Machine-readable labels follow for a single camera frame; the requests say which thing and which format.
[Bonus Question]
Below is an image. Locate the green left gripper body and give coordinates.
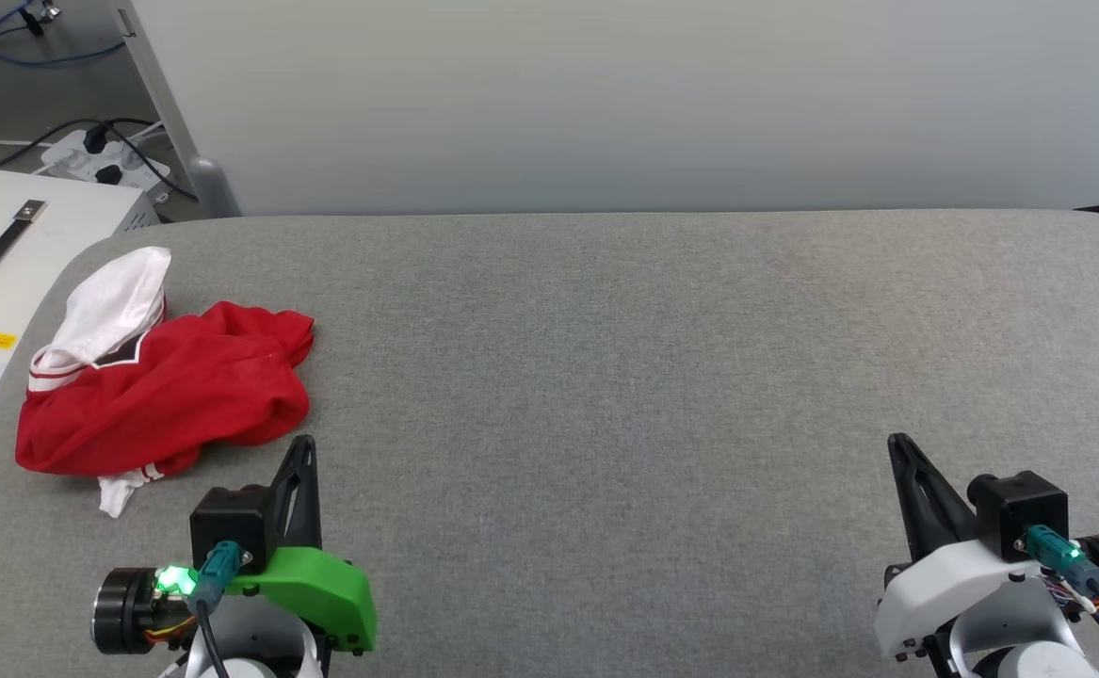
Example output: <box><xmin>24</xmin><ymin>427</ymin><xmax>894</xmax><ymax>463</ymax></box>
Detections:
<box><xmin>226</xmin><ymin>546</ymin><xmax>379</xmax><ymax>654</ymax></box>

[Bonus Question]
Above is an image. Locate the white power strip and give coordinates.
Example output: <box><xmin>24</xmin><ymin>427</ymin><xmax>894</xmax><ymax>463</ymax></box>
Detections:
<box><xmin>40</xmin><ymin>127</ymin><xmax>173</xmax><ymax>203</ymax></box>

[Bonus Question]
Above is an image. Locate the black cable with teal plug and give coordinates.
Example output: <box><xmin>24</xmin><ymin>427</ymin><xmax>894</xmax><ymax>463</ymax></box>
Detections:
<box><xmin>1020</xmin><ymin>525</ymin><xmax>1099</xmax><ymax>655</ymax></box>
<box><xmin>186</xmin><ymin>540</ymin><xmax>244</xmax><ymax>678</ymax></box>

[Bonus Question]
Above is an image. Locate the black floor cable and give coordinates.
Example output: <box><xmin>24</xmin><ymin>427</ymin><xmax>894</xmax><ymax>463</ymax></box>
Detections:
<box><xmin>0</xmin><ymin>117</ymin><xmax>200</xmax><ymax>202</ymax></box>

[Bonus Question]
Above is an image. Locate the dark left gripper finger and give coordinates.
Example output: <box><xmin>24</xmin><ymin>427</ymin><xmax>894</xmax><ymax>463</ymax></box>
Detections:
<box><xmin>270</xmin><ymin>434</ymin><xmax>323</xmax><ymax>553</ymax></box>

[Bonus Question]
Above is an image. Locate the red and white basketball jersey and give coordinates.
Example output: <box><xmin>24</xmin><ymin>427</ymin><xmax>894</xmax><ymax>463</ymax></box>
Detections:
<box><xmin>15</xmin><ymin>247</ymin><xmax>316</xmax><ymax>519</ymax></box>

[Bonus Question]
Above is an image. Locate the black cylindrical left gripper motor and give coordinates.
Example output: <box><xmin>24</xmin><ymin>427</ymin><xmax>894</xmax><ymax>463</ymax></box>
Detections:
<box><xmin>90</xmin><ymin>565</ymin><xmax>194</xmax><ymax>657</ymax></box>

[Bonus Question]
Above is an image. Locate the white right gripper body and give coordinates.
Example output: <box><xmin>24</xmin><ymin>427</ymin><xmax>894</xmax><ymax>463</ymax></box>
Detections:
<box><xmin>873</xmin><ymin>538</ymin><xmax>1060</xmax><ymax>661</ymax></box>

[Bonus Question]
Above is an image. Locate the grey metal panel leg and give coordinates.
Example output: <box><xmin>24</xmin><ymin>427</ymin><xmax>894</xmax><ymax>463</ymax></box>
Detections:
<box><xmin>108</xmin><ymin>0</ymin><xmax>241</xmax><ymax>219</ymax></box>

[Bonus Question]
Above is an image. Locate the blue floor cable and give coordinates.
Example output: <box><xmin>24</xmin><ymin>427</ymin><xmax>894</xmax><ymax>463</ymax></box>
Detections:
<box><xmin>0</xmin><ymin>0</ymin><xmax>126</xmax><ymax>68</ymax></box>

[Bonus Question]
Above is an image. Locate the white equipment box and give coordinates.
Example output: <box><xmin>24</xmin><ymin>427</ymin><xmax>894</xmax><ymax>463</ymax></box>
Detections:
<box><xmin>0</xmin><ymin>168</ymin><xmax>162</xmax><ymax>429</ymax></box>

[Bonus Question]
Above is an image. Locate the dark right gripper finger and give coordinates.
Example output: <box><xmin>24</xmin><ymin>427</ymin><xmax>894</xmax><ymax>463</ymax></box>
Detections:
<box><xmin>887</xmin><ymin>432</ymin><xmax>979</xmax><ymax>565</ymax></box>

